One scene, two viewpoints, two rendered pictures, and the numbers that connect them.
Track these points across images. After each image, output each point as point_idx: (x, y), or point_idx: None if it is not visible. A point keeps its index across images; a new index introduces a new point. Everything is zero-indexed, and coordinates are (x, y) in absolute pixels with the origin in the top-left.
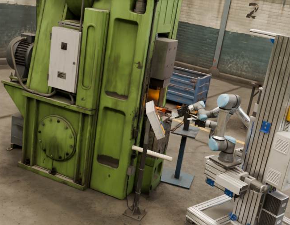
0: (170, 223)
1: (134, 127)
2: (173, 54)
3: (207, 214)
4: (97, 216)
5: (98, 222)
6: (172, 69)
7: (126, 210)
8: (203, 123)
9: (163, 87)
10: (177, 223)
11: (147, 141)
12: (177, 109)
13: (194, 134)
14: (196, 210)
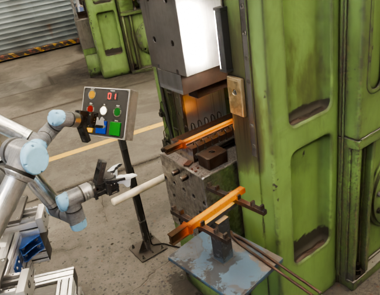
0: (102, 281)
1: (165, 134)
2: (168, 17)
3: (46, 291)
4: (160, 213)
5: (148, 212)
6: (181, 58)
7: (156, 240)
8: (97, 189)
9: (163, 86)
10: (96, 290)
11: (120, 146)
12: (96, 115)
13: (187, 263)
14: (62, 277)
